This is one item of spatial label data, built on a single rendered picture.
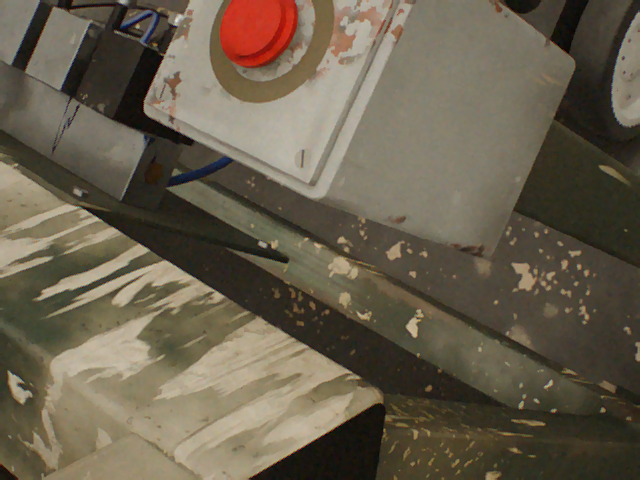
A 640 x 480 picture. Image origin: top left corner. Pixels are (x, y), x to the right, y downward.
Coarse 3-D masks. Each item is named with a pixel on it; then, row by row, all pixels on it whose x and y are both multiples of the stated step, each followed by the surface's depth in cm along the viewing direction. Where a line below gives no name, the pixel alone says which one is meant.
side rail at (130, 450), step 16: (112, 448) 59; (128, 448) 59; (144, 448) 59; (80, 464) 57; (96, 464) 58; (112, 464) 58; (128, 464) 58; (144, 464) 58; (160, 464) 58; (176, 464) 58
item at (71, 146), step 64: (0, 0) 93; (64, 0) 95; (128, 0) 91; (0, 64) 96; (64, 64) 88; (128, 64) 84; (0, 128) 94; (64, 128) 90; (128, 128) 87; (64, 192) 79; (128, 192) 86
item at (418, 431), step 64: (192, 192) 156; (256, 256) 149; (320, 256) 144; (384, 320) 138; (448, 320) 134; (512, 384) 129; (576, 384) 125; (384, 448) 68; (448, 448) 74; (512, 448) 81; (576, 448) 91
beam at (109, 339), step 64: (0, 192) 80; (0, 256) 73; (64, 256) 73; (128, 256) 74; (0, 320) 67; (64, 320) 68; (128, 320) 68; (192, 320) 69; (256, 320) 69; (0, 384) 69; (64, 384) 64; (128, 384) 63; (192, 384) 64; (256, 384) 64; (320, 384) 65; (0, 448) 72; (64, 448) 66; (192, 448) 59; (256, 448) 60; (320, 448) 62
